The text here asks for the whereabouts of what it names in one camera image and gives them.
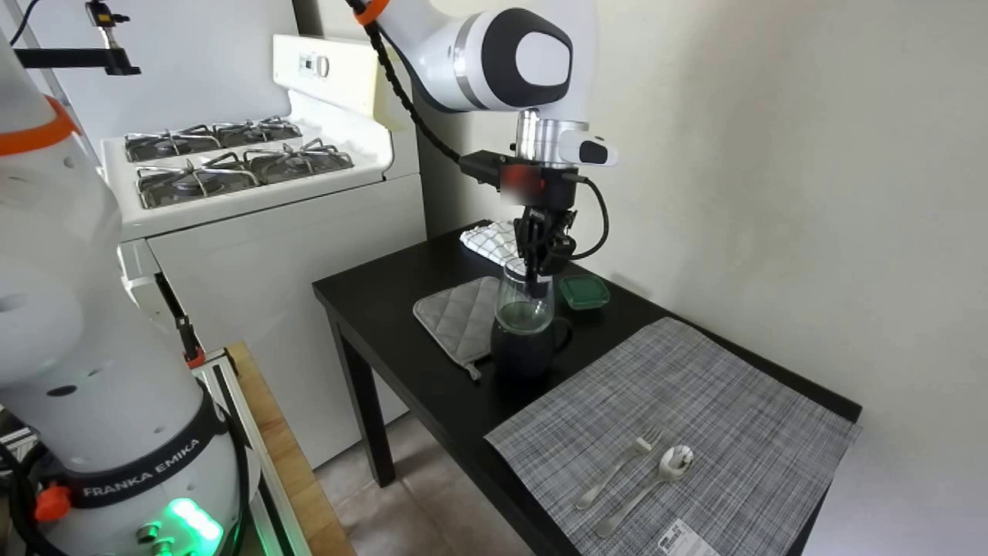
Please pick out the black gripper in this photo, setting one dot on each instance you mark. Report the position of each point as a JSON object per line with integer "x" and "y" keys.
{"x": 552, "y": 206}

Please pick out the clear glass cup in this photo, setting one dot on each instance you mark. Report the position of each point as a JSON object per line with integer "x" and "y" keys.
{"x": 527, "y": 311}

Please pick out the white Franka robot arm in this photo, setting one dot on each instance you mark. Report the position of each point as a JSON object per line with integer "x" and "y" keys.
{"x": 72, "y": 342}

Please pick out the small green dish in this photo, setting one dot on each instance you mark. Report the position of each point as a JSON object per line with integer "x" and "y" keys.
{"x": 585, "y": 291}

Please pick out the dark green mug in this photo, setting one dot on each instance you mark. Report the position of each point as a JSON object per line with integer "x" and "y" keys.
{"x": 522, "y": 356}

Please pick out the grey quilted pot holder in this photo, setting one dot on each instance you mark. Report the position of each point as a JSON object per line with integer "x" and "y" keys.
{"x": 458, "y": 318}

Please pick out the black wooden table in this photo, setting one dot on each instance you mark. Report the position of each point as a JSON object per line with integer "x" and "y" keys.
{"x": 392, "y": 298}

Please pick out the grey woven placemat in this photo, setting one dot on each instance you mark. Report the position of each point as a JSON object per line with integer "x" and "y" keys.
{"x": 682, "y": 433}

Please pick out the silver fork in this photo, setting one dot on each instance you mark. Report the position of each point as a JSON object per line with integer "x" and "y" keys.
{"x": 615, "y": 478}

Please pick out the silver spoon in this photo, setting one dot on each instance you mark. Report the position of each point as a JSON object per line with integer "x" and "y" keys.
{"x": 658, "y": 480}

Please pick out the white gas stove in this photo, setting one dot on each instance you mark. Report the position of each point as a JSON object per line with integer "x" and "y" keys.
{"x": 266, "y": 257}

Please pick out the white placemat label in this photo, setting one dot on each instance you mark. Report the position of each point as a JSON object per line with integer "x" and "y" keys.
{"x": 685, "y": 538}

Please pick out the light wooden board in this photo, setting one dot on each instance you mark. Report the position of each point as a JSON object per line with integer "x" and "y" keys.
{"x": 295, "y": 465}

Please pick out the small black burner grate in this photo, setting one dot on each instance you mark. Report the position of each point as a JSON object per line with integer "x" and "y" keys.
{"x": 210, "y": 137}

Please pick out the black rod orange tip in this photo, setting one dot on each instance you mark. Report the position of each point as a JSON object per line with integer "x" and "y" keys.
{"x": 183, "y": 328}

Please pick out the black orange wrist camera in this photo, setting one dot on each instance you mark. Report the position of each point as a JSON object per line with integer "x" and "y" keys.
{"x": 499, "y": 172}

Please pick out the black orange camera clamp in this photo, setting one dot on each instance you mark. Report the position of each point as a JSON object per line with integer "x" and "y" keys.
{"x": 72, "y": 58}

